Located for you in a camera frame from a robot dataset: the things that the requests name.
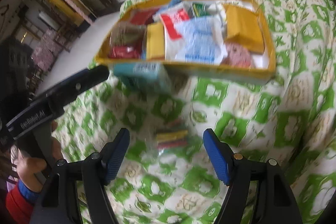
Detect bag of coloured sticks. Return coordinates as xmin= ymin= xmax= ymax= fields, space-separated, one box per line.
xmin=146 ymin=118 xmax=191 ymax=158

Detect red white wet wipes pack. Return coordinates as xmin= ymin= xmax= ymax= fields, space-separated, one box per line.
xmin=153 ymin=2 xmax=191 ymax=60

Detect pink fluffy plush ball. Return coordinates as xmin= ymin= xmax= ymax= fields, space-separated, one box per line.
xmin=222 ymin=43 xmax=255 ymax=68

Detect blue-print white plastic bag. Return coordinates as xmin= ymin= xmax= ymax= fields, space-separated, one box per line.
xmin=173 ymin=16 xmax=228 ymax=65

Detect yellow foil packet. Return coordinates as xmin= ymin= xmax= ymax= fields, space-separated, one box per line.
xmin=224 ymin=5 xmax=265 ymax=54

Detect red sleeve forearm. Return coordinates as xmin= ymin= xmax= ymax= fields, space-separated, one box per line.
xmin=5 ymin=180 xmax=39 ymax=224

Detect person's left hand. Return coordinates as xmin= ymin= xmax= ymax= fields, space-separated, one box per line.
xmin=17 ymin=137 xmax=63 ymax=193

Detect green frog-print quilt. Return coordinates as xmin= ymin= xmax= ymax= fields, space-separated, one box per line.
xmin=54 ymin=0 xmax=335 ymax=223

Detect teal tissue pack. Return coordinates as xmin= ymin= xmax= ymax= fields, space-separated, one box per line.
xmin=113 ymin=62 xmax=173 ymax=94

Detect yellow plastic packet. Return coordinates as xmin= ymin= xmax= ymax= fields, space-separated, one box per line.
xmin=146 ymin=22 xmax=165 ymax=60

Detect red foil snack pack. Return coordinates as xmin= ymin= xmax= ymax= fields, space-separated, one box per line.
xmin=108 ymin=8 xmax=159 ymax=59

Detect blue cloth toy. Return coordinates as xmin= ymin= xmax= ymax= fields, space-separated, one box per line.
xmin=167 ymin=0 xmax=183 ymax=9

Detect green white sachet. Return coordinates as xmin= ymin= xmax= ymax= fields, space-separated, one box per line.
xmin=191 ymin=2 xmax=211 ymax=17

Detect yellow-taped white foam tray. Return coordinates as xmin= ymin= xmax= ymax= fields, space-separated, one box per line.
xmin=94 ymin=0 xmax=277 ymax=85

